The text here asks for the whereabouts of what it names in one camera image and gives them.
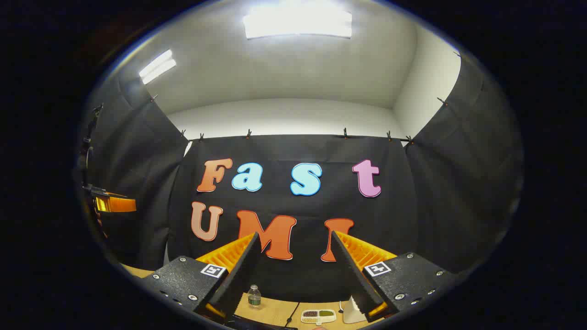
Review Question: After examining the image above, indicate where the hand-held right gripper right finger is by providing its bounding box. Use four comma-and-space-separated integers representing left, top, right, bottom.
330, 231, 459, 321

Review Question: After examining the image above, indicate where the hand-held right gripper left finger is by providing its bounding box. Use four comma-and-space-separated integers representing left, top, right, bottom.
140, 233, 262, 323

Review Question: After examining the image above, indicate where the white toaster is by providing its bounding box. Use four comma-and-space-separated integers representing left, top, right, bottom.
343, 296, 367, 324

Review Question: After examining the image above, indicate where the white divided plate of beans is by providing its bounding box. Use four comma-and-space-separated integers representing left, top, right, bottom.
301, 309, 337, 325

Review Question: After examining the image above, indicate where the black backdrop cloth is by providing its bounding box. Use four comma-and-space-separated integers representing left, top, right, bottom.
76, 50, 523, 303

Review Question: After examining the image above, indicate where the small ceiling light panel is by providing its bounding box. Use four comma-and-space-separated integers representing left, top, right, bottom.
139, 49, 177, 85

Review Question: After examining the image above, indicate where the row of black cloth clips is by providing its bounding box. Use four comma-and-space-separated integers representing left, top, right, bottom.
149, 50, 461, 146

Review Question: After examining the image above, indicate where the large ceiling light panel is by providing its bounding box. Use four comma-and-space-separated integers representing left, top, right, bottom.
242, 2, 353, 40

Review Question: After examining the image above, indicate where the black power cable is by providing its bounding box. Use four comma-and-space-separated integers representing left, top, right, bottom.
284, 302, 300, 327

